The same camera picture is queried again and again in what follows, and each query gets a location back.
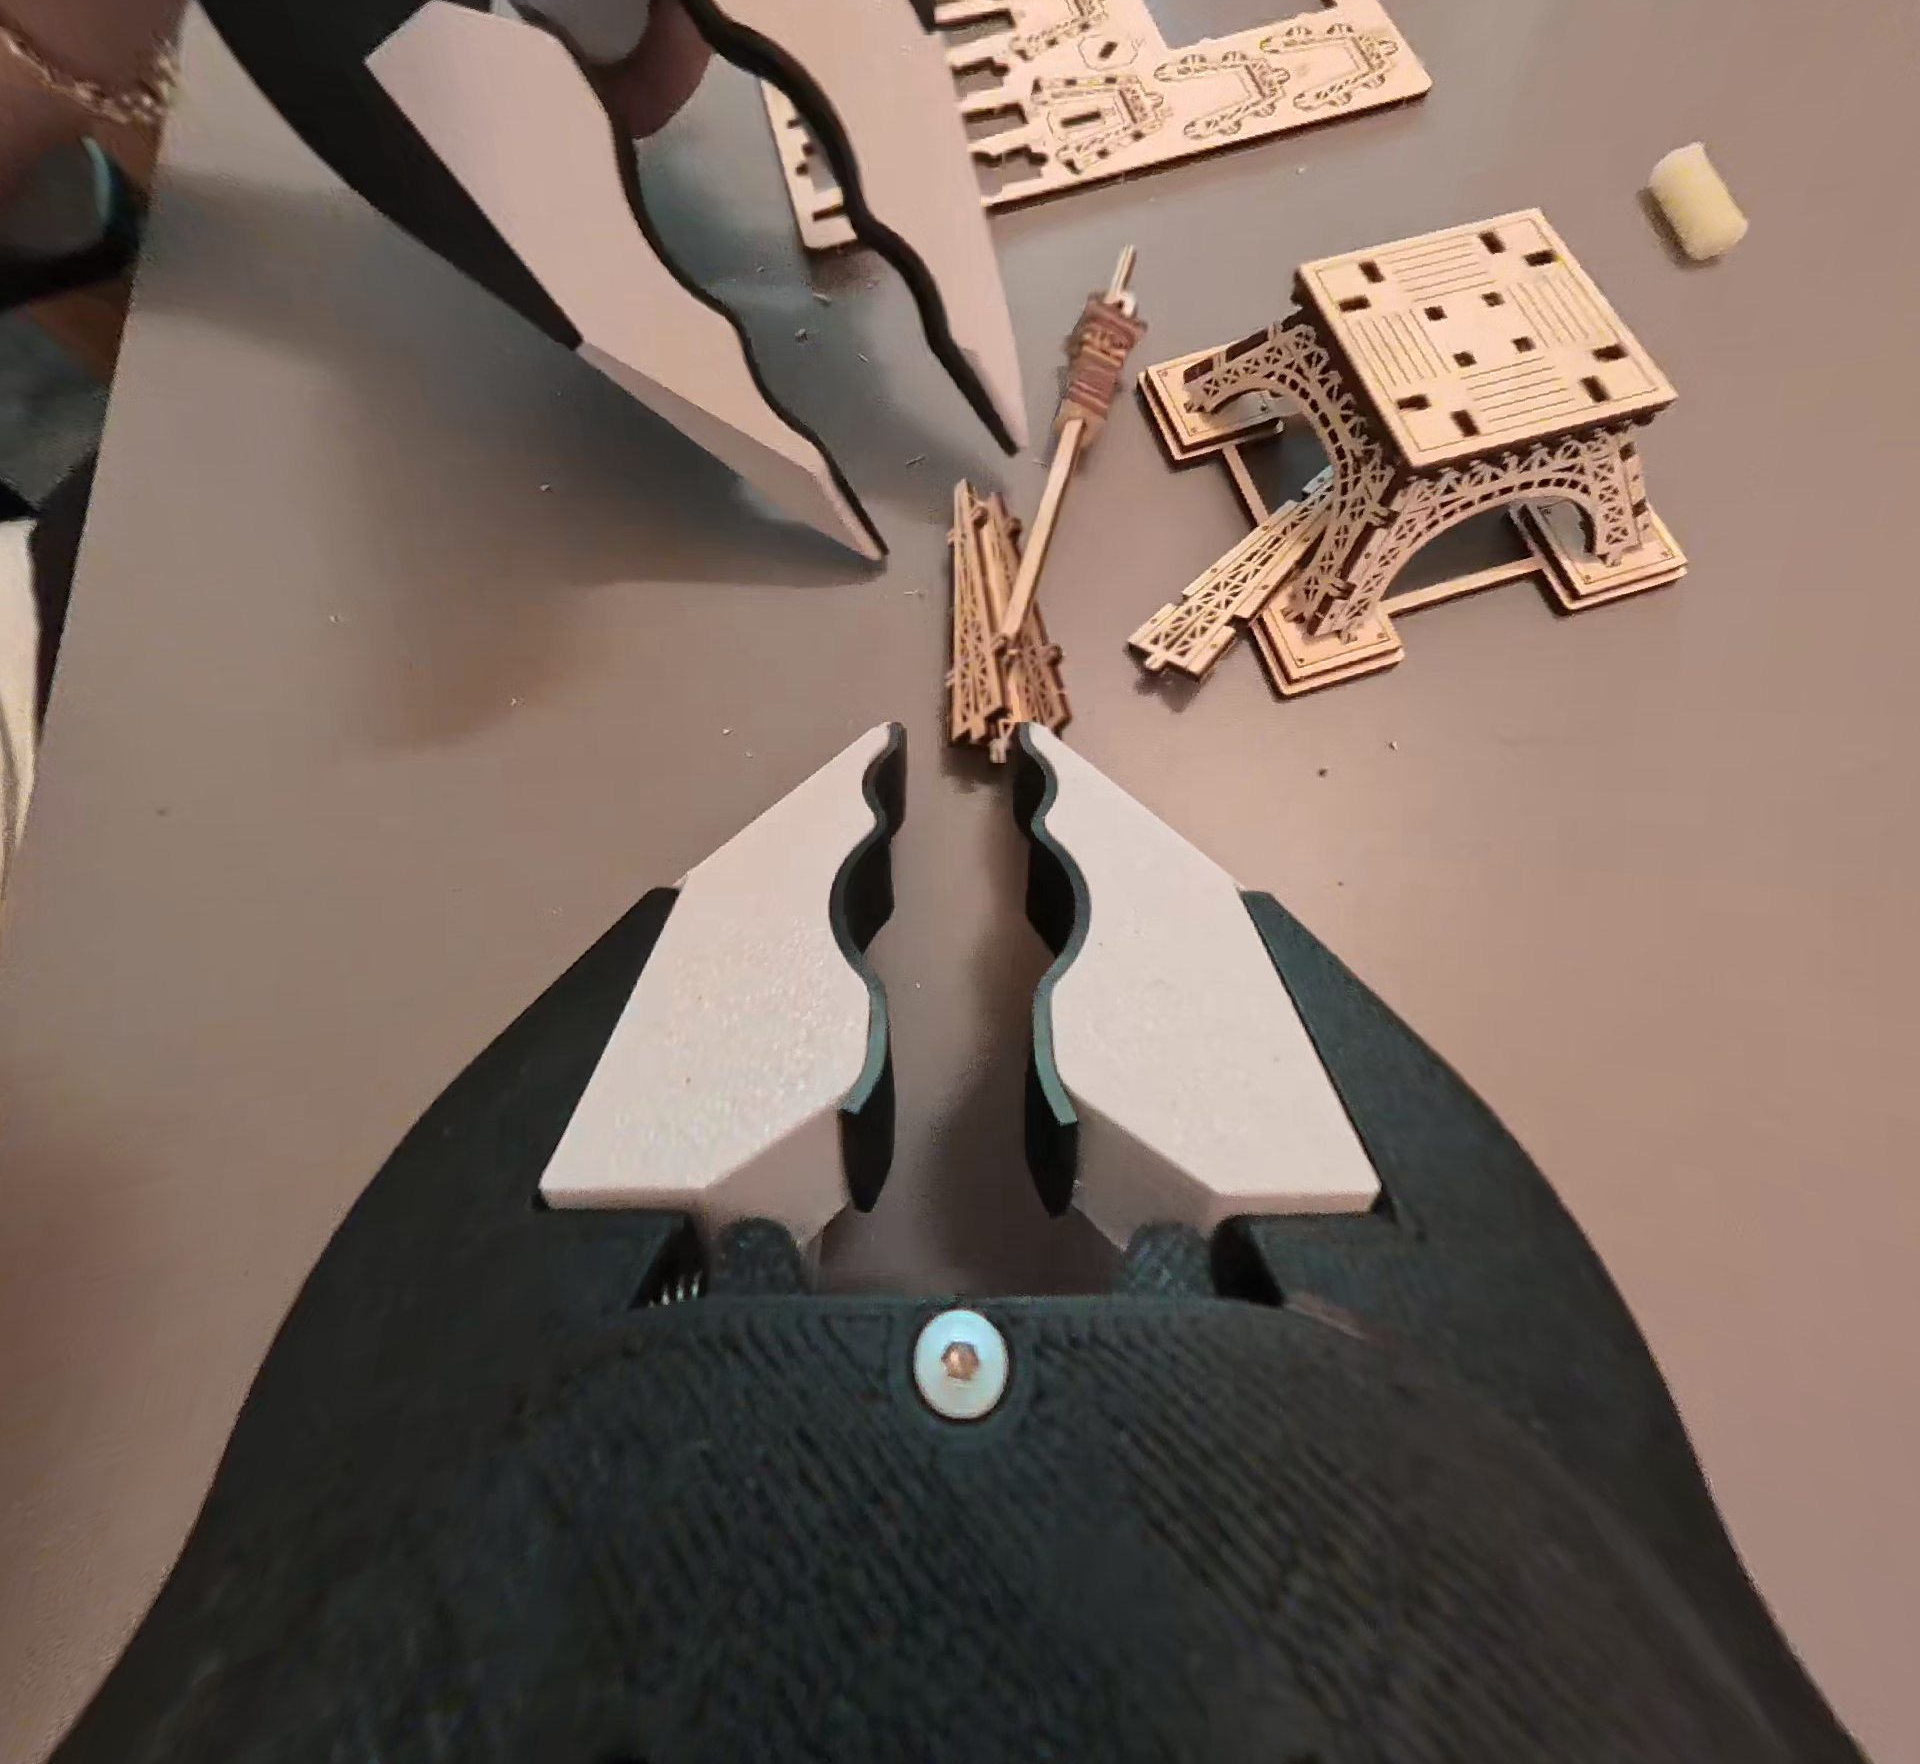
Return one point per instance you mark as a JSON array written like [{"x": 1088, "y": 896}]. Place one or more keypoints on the wooden lattice panel piece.
[{"x": 1228, "y": 587}]

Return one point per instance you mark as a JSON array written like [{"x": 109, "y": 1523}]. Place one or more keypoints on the wooden tower base model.
[{"x": 1485, "y": 326}]

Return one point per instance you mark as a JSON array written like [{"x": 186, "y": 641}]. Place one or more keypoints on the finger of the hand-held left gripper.
[
  {"x": 859, "y": 70},
  {"x": 599, "y": 260}
]

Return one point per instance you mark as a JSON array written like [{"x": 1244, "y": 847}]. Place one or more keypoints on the person's left hand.
[{"x": 660, "y": 79}]

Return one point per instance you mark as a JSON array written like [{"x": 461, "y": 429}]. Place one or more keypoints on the wooden part sheet long slots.
[{"x": 1216, "y": 130}]

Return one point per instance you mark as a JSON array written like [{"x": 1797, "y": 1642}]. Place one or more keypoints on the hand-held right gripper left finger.
[{"x": 721, "y": 1025}]

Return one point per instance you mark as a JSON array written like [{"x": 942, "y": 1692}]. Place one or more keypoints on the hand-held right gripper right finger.
[{"x": 1199, "y": 1025}]

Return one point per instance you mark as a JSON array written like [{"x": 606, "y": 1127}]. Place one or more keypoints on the small pale wax stick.
[{"x": 1697, "y": 202}]

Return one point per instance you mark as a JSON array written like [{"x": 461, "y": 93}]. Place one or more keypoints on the wooden tower spire assembly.
[{"x": 1114, "y": 338}]

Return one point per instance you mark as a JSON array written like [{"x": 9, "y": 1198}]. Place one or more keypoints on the grey desk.
[{"x": 372, "y": 896}]

